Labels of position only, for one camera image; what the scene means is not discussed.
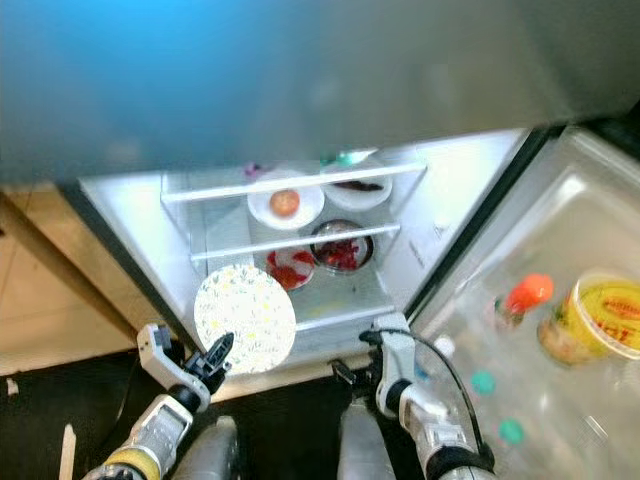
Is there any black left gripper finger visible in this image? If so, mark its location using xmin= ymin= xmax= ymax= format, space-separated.
xmin=202 ymin=334 xmax=235 ymax=382

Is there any floral round plate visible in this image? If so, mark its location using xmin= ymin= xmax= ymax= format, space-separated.
xmin=194 ymin=264 xmax=298 ymax=375

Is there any dark grey fridge door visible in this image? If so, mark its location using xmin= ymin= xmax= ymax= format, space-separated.
xmin=405 ymin=125 xmax=640 ymax=480

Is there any glass fridge shelf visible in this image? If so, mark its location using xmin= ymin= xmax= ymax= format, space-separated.
xmin=190 ymin=224 xmax=403 ymax=263
xmin=160 ymin=162 xmax=429 ymax=206

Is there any dark grey fridge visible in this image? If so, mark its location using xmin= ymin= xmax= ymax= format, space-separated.
xmin=0 ymin=0 xmax=640 ymax=480

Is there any grey right robot leg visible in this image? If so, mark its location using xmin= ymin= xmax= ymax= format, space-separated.
xmin=337 ymin=400 xmax=403 ymax=480

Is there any grey robot leg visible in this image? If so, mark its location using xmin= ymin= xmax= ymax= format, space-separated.
xmin=337 ymin=400 xmax=403 ymax=480
xmin=168 ymin=415 xmax=241 ymax=480

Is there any grey left robot leg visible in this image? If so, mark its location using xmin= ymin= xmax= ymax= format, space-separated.
xmin=168 ymin=415 xmax=241 ymax=480

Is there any small plate red fruit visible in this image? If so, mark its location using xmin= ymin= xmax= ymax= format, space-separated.
xmin=265 ymin=249 xmax=318 ymax=292

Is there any dark bowl red food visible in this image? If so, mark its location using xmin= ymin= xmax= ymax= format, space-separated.
xmin=309 ymin=219 xmax=377 ymax=274

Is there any teal capped bottle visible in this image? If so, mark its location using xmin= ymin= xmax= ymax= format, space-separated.
xmin=498 ymin=419 xmax=524 ymax=445
xmin=470 ymin=370 xmax=496 ymax=394

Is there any white tape strip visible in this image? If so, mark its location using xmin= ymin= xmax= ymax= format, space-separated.
xmin=59 ymin=424 xmax=77 ymax=480

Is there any white plate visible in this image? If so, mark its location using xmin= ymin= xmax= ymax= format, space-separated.
xmin=247 ymin=172 xmax=327 ymax=232

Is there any white bowl dark food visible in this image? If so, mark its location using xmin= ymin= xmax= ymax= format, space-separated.
xmin=320 ymin=160 xmax=394 ymax=212

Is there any red apple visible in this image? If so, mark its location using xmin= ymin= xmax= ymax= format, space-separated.
xmin=270 ymin=188 xmax=302 ymax=219

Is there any black floor mat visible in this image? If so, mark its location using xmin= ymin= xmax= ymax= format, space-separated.
xmin=0 ymin=350 xmax=361 ymax=480

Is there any orange capped bottle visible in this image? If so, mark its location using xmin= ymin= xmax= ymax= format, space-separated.
xmin=495 ymin=272 xmax=556 ymax=331

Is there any teal lidded container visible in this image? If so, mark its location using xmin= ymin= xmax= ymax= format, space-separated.
xmin=322 ymin=150 xmax=376 ymax=169

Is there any yellow food tub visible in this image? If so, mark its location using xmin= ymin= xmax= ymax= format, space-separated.
xmin=537 ymin=268 xmax=640 ymax=364

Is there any dark grey freezer door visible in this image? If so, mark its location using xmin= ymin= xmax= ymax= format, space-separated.
xmin=0 ymin=0 xmax=640 ymax=186

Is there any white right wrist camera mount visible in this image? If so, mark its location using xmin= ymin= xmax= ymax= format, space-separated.
xmin=370 ymin=313 xmax=418 ymax=419

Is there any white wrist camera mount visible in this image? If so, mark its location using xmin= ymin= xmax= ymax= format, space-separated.
xmin=370 ymin=313 xmax=418 ymax=419
xmin=137 ymin=322 xmax=185 ymax=389

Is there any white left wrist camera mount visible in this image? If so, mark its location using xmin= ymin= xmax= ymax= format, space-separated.
xmin=137 ymin=322 xmax=185 ymax=389

